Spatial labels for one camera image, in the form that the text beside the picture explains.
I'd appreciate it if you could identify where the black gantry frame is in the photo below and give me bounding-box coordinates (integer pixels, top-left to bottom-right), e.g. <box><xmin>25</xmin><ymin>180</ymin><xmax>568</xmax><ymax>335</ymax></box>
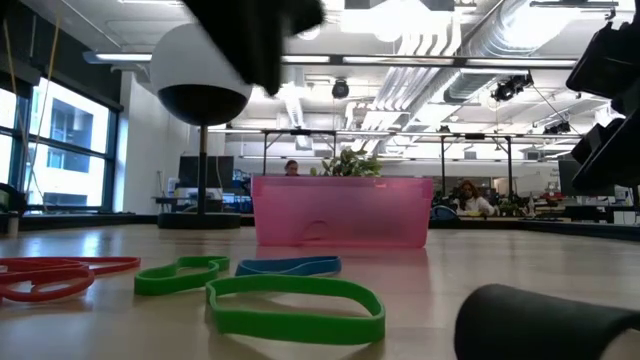
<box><xmin>439</xmin><ymin>132</ymin><xmax>515</xmax><ymax>199</ymax></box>
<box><xmin>260</xmin><ymin>128</ymin><xmax>339</xmax><ymax>176</ymax></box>

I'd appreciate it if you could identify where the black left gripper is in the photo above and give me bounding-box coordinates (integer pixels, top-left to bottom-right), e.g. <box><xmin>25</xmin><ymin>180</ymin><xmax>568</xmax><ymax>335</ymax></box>
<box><xmin>182</xmin><ymin>0</ymin><xmax>326</xmax><ymax>97</ymax></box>

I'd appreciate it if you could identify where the black foam cylinder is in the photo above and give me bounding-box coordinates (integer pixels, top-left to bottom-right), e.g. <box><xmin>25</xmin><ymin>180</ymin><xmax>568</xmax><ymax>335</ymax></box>
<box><xmin>453</xmin><ymin>283</ymin><xmax>640</xmax><ymax>360</ymax></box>

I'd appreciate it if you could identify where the background office desk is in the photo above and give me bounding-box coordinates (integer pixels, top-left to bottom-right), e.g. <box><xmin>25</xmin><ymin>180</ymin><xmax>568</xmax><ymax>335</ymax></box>
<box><xmin>152</xmin><ymin>192</ymin><xmax>254</xmax><ymax>215</ymax></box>
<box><xmin>564</xmin><ymin>202</ymin><xmax>640</xmax><ymax>225</ymax></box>

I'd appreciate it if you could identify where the black aluminium table frame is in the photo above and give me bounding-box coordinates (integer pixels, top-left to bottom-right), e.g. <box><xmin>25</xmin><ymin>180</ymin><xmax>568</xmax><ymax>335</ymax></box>
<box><xmin>0</xmin><ymin>212</ymin><xmax>640</xmax><ymax>242</ymax></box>

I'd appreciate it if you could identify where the black hook on white post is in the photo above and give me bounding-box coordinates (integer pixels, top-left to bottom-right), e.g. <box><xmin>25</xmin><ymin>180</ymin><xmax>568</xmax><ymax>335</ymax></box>
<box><xmin>0</xmin><ymin>182</ymin><xmax>29</xmax><ymax>237</ymax></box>

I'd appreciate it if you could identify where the long ceiling light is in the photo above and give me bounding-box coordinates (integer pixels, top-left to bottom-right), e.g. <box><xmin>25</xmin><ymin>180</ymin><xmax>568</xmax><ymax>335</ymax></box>
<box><xmin>82</xmin><ymin>49</ymin><xmax>154</xmax><ymax>65</ymax></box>
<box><xmin>280</xmin><ymin>53</ymin><xmax>579</xmax><ymax>69</ymax></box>

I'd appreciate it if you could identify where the white globe lamp black stand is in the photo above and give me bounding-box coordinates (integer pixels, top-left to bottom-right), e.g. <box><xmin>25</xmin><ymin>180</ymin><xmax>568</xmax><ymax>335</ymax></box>
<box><xmin>149</xmin><ymin>22</ymin><xmax>255</xmax><ymax>230</ymax></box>

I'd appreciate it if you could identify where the pink translucent plastic bin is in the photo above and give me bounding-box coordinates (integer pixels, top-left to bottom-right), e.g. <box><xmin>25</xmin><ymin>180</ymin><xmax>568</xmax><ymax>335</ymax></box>
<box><xmin>250</xmin><ymin>174</ymin><xmax>434</xmax><ymax>250</ymax></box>

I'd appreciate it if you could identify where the red rubber band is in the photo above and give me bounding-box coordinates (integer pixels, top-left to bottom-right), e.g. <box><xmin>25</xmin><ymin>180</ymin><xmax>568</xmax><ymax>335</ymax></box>
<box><xmin>0</xmin><ymin>267</ymin><xmax>96</xmax><ymax>304</ymax></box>
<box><xmin>0</xmin><ymin>256</ymin><xmax>142</xmax><ymax>277</ymax></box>

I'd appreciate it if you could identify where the light blue rubber band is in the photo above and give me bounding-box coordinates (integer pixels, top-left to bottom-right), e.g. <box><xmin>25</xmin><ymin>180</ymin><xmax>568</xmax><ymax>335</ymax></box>
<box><xmin>234</xmin><ymin>255</ymin><xmax>343</xmax><ymax>278</ymax></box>

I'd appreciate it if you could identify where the yellow cable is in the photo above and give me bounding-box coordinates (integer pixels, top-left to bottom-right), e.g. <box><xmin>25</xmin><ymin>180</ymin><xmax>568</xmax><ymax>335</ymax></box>
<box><xmin>0</xmin><ymin>14</ymin><xmax>62</xmax><ymax>204</ymax></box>

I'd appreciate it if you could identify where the silver ventilation duct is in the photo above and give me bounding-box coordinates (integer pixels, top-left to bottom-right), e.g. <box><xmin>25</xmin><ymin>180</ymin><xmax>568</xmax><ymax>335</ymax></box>
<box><xmin>442</xmin><ymin>0</ymin><xmax>534</xmax><ymax>104</ymax></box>

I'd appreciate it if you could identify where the green rubber band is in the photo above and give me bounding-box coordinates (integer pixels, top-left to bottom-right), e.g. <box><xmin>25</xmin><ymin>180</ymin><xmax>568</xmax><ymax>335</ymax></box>
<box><xmin>204</xmin><ymin>273</ymin><xmax>386</xmax><ymax>346</ymax></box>
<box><xmin>133</xmin><ymin>255</ymin><xmax>231</xmax><ymax>296</ymax></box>

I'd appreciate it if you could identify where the black computer monitor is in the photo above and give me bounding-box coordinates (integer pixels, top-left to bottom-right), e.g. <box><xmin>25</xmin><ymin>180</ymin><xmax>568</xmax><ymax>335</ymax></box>
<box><xmin>178</xmin><ymin>155</ymin><xmax>235</xmax><ymax>189</ymax></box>
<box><xmin>558</xmin><ymin>159</ymin><xmax>579</xmax><ymax>197</ymax></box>

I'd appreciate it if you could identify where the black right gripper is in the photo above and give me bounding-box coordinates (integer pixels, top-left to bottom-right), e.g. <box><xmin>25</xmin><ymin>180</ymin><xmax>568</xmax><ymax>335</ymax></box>
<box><xmin>565</xmin><ymin>9</ymin><xmax>640</xmax><ymax>196</ymax></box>

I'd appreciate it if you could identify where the large dark-framed window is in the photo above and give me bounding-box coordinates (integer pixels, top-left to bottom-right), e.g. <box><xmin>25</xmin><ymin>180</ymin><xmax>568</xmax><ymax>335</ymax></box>
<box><xmin>0</xmin><ymin>74</ymin><xmax>124</xmax><ymax>214</ymax></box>

